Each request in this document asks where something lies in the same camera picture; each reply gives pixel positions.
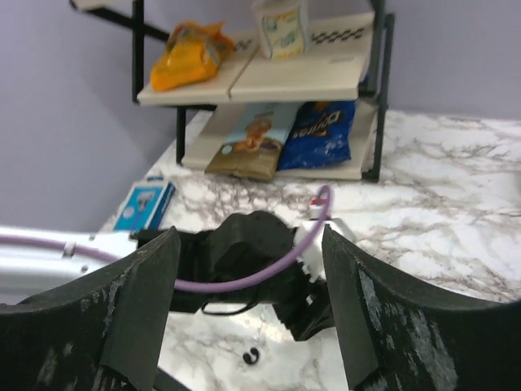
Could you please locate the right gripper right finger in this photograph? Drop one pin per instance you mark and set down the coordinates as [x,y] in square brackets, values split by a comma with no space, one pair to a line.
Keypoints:
[397,332]

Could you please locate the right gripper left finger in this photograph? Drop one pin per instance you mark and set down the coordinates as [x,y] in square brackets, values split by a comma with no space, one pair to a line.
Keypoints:
[103,331]

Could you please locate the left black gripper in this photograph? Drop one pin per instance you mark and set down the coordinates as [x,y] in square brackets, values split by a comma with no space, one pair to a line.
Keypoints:
[307,310]

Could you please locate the black earbud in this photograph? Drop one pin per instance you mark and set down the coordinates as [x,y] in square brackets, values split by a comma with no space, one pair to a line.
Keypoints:
[252,356]

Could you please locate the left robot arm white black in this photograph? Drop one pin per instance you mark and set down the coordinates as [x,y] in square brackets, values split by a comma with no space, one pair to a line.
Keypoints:
[34,261]

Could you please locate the blue razor package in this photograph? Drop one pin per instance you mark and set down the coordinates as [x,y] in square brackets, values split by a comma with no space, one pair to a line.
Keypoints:
[145,205]

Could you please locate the brown chips bag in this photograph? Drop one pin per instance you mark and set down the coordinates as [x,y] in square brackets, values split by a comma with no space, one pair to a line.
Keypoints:
[253,147]

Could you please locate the blue doritos bag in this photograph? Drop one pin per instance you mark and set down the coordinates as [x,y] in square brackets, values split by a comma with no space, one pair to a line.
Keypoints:
[319,136]

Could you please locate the beige black shelf rack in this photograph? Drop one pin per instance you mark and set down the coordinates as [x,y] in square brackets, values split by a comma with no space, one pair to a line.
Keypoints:
[349,59]

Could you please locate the orange snack bag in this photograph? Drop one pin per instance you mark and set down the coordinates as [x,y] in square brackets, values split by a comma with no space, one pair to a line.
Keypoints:
[193,53]

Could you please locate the white patterned mug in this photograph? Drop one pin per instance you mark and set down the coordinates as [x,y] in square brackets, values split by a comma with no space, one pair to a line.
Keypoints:
[282,27]

